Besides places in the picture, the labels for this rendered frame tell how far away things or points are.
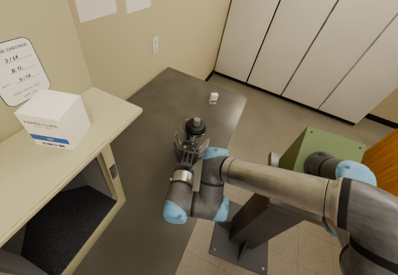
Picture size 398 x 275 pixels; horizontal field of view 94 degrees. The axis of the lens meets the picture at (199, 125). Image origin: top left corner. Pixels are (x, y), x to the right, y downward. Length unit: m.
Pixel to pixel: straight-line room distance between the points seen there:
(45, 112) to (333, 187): 0.48
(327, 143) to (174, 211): 0.75
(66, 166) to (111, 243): 0.57
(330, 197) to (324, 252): 1.84
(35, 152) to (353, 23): 3.13
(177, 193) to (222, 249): 1.27
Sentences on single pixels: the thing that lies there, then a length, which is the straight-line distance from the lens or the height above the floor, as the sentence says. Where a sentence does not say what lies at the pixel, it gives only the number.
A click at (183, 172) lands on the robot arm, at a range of 0.63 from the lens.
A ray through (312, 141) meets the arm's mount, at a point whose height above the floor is 1.18.
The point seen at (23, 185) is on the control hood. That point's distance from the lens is 0.31.
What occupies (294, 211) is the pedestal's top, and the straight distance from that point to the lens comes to 1.04.
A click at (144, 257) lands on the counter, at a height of 0.94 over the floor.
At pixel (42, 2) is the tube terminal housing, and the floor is 1.65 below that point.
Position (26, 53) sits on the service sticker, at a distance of 0.34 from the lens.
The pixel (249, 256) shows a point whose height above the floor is 0.01.
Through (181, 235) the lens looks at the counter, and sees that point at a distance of 0.83.
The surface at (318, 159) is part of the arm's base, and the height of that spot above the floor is 1.17.
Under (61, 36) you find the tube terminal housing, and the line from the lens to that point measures 0.36.
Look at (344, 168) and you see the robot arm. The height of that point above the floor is 1.28.
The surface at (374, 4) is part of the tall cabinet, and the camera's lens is 3.14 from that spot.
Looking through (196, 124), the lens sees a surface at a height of 1.19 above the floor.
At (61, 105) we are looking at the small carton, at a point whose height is 1.57.
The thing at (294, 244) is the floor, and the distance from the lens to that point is 2.12.
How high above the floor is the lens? 1.75
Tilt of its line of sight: 46 degrees down
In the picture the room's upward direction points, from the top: 14 degrees clockwise
